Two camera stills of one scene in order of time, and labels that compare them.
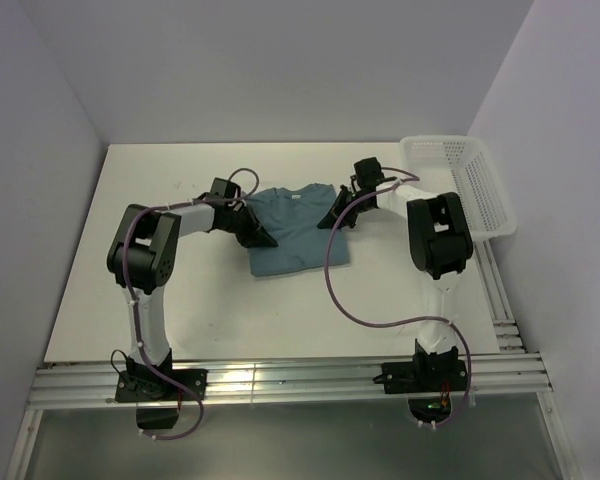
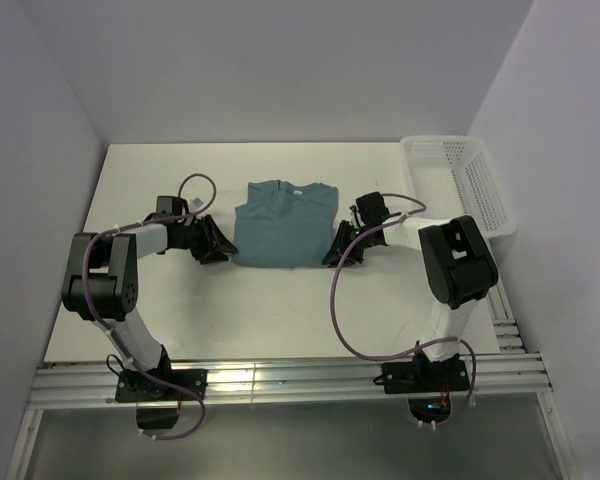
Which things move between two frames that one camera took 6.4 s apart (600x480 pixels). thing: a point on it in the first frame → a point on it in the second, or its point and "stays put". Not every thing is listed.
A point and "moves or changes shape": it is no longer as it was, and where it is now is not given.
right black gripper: (338, 217) → (339, 244)
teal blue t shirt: (292, 214) moves or changes shape
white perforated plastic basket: (443, 164) stays put
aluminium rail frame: (512, 379) stays put
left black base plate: (150, 385) stays put
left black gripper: (255, 234) → (214, 242)
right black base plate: (427, 376) stays put
